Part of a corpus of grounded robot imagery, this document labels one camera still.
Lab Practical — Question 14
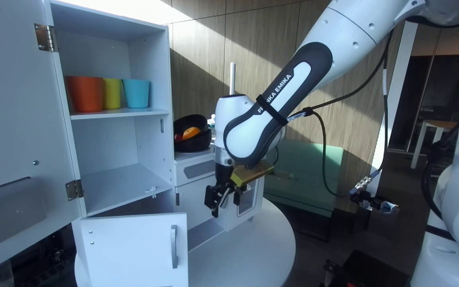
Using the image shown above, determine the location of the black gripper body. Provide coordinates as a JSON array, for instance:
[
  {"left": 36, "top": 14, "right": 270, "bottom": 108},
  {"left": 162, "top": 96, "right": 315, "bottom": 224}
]
[{"left": 205, "top": 162, "right": 235, "bottom": 208}]

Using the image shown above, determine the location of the white oven door with window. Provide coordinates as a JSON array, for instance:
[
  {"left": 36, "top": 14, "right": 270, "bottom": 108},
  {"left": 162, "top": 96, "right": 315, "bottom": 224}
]
[{"left": 240, "top": 178, "right": 264, "bottom": 218}]

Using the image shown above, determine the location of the white cabinet door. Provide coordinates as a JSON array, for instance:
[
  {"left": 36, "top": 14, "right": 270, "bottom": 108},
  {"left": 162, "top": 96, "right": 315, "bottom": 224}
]
[
  {"left": 0, "top": 0, "right": 80, "bottom": 264},
  {"left": 76, "top": 213, "right": 189, "bottom": 287}
]

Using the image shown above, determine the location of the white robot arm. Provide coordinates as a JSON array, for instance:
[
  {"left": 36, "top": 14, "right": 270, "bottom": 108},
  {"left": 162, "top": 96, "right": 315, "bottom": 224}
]
[{"left": 206, "top": 0, "right": 459, "bottom": 224}]

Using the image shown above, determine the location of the white round table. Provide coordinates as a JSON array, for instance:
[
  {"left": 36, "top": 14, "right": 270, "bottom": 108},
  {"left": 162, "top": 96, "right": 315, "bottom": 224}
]
[{"left": 187, "top": 202, "right": 297, "bottom": 287}]

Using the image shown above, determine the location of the green sofa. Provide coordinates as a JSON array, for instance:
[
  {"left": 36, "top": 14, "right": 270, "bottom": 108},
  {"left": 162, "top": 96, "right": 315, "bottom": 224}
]
[{"left": 265, "top": 138, "right": 345, "bottom": 216}]

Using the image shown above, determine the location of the black pot with orange food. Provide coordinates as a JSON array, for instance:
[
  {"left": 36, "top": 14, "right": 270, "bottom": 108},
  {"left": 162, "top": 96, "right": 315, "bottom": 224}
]
[{"left": 174, "top": 114, "right": 213, "bottom": 151}]

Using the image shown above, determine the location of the blue cup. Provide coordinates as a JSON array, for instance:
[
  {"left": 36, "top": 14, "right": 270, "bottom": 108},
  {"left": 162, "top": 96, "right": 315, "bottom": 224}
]
[{"left": 123, "top": 77, "right": 150, "bottom": 108}]

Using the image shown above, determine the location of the white toy faucet pole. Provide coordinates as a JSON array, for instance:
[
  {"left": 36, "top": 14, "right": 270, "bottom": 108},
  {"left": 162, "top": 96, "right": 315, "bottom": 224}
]
[{"left": 229, "top": 61, "right": 236, "bottom": 93}]

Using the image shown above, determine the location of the yellow-green cup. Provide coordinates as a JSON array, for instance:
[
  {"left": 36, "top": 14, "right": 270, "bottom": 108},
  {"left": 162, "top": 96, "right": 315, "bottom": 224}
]
[{"left": 104, "top": 77, "right": 122, "bottom": 109}]

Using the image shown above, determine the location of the white toy kitchen cabinet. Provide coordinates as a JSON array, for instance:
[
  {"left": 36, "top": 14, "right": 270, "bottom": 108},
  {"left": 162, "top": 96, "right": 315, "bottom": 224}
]
[{"left": 52, "top": 0, "right": 252, "bottom": 235}]

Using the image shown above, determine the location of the orange cup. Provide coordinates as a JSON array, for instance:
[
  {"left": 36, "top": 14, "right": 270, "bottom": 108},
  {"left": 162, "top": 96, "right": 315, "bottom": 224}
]
[{"left": 68, "top": 76, "right": 104, "bottom": 112}]

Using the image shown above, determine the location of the white side table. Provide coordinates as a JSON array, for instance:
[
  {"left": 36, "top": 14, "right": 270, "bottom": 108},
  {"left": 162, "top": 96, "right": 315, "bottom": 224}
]
[{"left": 410, "top": 119, "right": 456, "bottom": 168}]

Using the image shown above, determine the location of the yellow wrist camera mount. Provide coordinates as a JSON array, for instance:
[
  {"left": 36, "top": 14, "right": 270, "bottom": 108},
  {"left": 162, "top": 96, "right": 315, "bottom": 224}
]
[{"left": 232, "top": 160, "right": 275, "bottom": 186}]

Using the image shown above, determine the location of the grey lower door handle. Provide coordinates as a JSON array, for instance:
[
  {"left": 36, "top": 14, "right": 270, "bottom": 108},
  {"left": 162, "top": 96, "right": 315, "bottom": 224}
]
[{"left": 171, "top": 224, "right": 179, "bottom": 269}]

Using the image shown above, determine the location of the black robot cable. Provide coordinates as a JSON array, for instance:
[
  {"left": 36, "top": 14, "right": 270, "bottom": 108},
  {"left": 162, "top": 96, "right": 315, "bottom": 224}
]
[{"left": 287, "top": 30, "right": 396, "bottom": 199}]

